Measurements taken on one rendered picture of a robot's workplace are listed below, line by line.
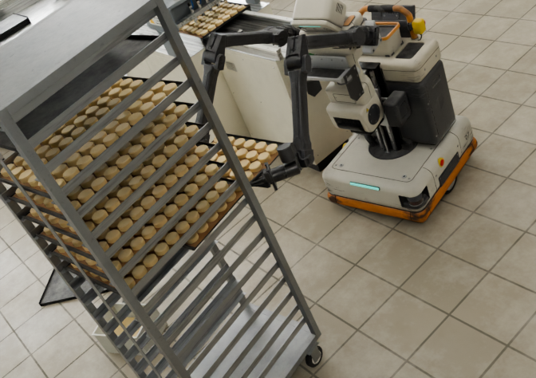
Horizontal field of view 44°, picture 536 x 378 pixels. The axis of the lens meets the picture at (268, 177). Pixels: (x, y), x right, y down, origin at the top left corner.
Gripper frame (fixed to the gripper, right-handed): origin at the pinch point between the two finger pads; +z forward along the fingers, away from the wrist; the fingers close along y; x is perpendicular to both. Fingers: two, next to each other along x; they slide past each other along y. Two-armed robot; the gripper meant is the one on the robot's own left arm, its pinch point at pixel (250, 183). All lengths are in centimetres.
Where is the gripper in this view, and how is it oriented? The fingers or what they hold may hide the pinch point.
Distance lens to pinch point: 257.2
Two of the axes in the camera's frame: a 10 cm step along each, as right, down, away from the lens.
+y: 3.4, 7.6, 5.6
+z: -9.3, 3.4, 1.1
